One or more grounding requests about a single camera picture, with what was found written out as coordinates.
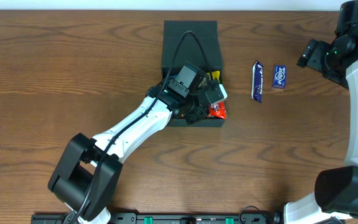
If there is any red snack bag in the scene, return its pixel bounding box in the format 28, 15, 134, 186
208, 102, 227, 119

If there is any black open gift box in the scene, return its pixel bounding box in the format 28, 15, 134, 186
161, 20, 223, 127

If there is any blue Oreo cookie pack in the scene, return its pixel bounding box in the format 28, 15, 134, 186
172, 64, 196, 83

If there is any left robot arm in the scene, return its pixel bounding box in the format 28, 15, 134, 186
48, 75, 227, 223

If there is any Dairy Milk chocolate bar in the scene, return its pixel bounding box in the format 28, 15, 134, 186
251, 61, 264, 103

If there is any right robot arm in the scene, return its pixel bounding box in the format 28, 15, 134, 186
274, 0, 358, 223

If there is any blue Eclipse mint box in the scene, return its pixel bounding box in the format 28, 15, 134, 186
272, 65, 287, 89

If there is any yellow Hershey's Kisses bag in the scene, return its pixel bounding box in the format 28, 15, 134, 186
204, 70, 221, 85

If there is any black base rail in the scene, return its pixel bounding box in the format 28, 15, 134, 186
30, 212, 281, 224

